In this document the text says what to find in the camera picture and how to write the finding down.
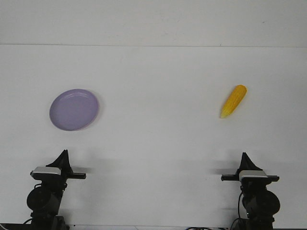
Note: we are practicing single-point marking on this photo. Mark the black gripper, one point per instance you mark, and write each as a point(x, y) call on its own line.
point(250, 184)
point(62, 162)

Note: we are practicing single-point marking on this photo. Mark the purple round plate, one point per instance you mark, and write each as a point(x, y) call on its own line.
point(74, 109)

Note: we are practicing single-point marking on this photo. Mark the yellow corn cob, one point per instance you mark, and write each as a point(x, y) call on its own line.
point(233, 101)

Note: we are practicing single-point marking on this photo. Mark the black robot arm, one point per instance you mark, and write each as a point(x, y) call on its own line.
point(45, 198)
point(256, 204)

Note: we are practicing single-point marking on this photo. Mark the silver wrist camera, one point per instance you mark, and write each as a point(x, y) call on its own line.
point(44, 173)
point(252, 174)

